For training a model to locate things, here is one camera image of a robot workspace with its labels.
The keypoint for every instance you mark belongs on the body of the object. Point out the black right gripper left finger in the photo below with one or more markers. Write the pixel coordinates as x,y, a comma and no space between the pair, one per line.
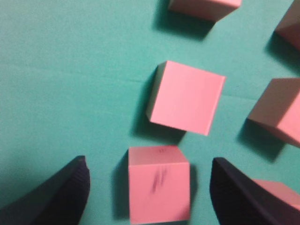
60,200

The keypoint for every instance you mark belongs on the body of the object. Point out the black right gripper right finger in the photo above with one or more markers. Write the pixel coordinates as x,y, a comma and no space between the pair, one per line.
239,200

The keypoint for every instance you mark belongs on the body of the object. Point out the pink cube with pen marks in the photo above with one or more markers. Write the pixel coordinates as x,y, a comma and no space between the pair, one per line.
159,184

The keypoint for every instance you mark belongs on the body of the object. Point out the green cloth backdrop and cover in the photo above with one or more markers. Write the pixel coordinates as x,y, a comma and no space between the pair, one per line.
76,76

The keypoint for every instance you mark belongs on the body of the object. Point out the pink cube column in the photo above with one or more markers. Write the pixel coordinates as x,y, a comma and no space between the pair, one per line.
211,10
184,97
280,191
289,26

